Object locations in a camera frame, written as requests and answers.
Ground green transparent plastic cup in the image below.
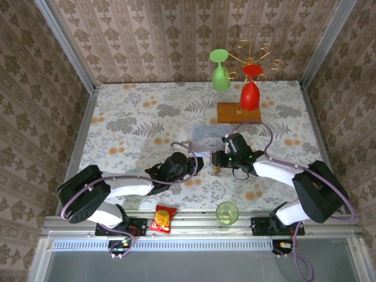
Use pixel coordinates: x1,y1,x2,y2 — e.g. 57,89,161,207
216,201,240,227

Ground aluminium frame post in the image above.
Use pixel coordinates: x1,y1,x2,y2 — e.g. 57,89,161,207
33,0,98,93
300,0,359,88

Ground aluminium table side rail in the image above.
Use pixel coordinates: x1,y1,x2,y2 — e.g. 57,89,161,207
28,85,99,282
298,81,376,282

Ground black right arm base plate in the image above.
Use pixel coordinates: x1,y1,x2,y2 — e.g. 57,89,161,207
250,216,306,237

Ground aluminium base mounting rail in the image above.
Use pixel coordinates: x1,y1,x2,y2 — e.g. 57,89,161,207
41,209,364,239

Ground grey slotted cable duct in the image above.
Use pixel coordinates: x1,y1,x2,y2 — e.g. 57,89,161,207
52,238,276,252

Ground red plastic wine glass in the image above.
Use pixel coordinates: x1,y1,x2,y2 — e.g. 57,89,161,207
239,64,264,112

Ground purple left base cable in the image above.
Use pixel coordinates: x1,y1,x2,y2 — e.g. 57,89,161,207
96,223,136,260

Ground black connector board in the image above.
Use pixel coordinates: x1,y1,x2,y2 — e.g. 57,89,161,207
271,239,295,256
108,239,133,256

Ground green plastic wine glass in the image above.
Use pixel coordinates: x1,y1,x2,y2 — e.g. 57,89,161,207
209,49,232,93

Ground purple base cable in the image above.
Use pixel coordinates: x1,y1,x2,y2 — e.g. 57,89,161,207
96,223,136,260
277,220,315,282

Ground red snack packet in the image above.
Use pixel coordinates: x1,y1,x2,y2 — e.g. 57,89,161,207
149,204,178,234

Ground light blue printed pouch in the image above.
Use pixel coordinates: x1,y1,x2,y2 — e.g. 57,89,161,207
190,123,231,157

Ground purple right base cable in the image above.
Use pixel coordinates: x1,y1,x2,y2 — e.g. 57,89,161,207
277,220,315,282

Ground gold wire rack wooden base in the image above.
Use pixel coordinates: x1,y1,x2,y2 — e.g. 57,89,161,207
217,39,283,125

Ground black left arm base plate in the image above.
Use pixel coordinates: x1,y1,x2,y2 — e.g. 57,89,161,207
94,216,148,237

